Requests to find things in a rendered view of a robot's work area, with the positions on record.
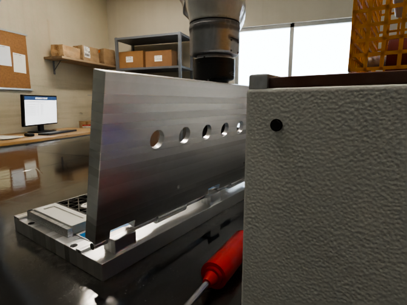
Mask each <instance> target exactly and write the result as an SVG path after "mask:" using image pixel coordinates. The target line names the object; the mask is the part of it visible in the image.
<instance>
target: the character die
mask: <svg viewBox="0 0 407 305"><path fill-rule="evenodd" d="M57 204H59V205H62V206H65V207H67V208H70V209H72V210H75V211H78V212H80V213H82V214H85V215H87V195H81V196H79V197H75V198H70V199H68V200H64V201H61V202H57Z"/></svg>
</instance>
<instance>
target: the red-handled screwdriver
mask: <svg viewBox="0 0 407 305"><path fill-rule="evenodd" d="M242 261H243V230H239V231H237V232H235V233H234V234H233V235H232V236H231V238H230V239H229V240H228V241H227V242H226V243H225V244H224V245H223V246H222V247H221V248H220V249H219V250H218V251H217V252H216V253H215V254H214V255H213V256H212V257H211V258H210V259H209V260H208V261H207V262H206V263H205V264H204V265H203V266H202V269H201V274H202V278H203V283H202V284H201V286H200V287H199V288H198V289H197V290H196V291H195V293H194V294H192V296H191V297H190V298H189V299H188V300H187V302H186V303H185V304H184V305H193V304H194V303H195V302H196V301H197V300H198V299H199V297H200V296H201V295H202V294H203V293H204V292H205V290H206V289H207V288H210V287H211V288H213V289H221V288H223V287H224V286H225V285H226V284H227V282H228V281H229V279H230V278H231V277H232V276H233V274H234V273H235V271H236V270H237V269H238V267H239V266H240V265H241V264H242Z"/></svg>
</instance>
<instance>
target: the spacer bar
mask: <svg viewBox="0 0 407 305"><path fill-rule="evenodd" d="M35 211H36V212H38V213H41V214H43V215H45V216H47V217H50V218H52V219H54V220H56V221H58V222H60V223H63V224H65V225H67V226H69V227H71V228H72V231H73V234H76V233H78V232H81V231H84V230H85V227H86V215H85V214H82V213H80V212H78V211H75V210H72V209H70V208H67V207H65V206H62V205H59V204H57V203H54V204H50V205H47V206H43V207H40V208H36V209H35Z"/></svg>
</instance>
